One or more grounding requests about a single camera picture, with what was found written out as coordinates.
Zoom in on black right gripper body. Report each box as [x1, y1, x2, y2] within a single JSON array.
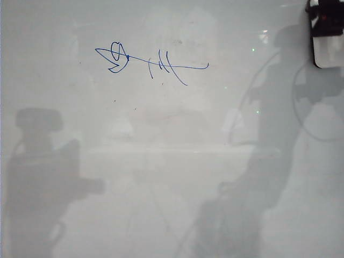
[[311, 0, 344, 38]]

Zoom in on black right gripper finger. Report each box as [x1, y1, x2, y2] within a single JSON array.
[[304, 0, 319, 13]]

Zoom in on white glossy whiteboard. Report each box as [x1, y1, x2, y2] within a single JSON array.
[[0, 0, 344, 258]]

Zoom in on blue marker drawing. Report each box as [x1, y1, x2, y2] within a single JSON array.
[[95, 41, 210, 87]]

